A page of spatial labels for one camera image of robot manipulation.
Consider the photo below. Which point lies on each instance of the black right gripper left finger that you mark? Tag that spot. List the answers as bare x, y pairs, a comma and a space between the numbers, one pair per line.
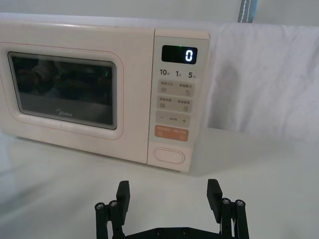
123, 199

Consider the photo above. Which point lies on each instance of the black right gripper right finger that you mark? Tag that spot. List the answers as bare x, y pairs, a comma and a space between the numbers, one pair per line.
214, 199

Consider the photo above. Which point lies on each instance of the white table cloth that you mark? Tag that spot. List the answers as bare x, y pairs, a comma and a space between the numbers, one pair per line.
49, 189

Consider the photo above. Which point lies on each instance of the oven control panel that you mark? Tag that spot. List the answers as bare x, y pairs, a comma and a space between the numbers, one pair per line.
174, 99

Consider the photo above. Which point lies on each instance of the cream microwave oven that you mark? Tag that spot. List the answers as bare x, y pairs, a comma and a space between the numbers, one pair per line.
74, 99

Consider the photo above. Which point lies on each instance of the white curtain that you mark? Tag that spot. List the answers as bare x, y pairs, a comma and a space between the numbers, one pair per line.
261, 74

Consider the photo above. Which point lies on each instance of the grey striped post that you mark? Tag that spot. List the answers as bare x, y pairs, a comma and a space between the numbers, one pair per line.
247, 11

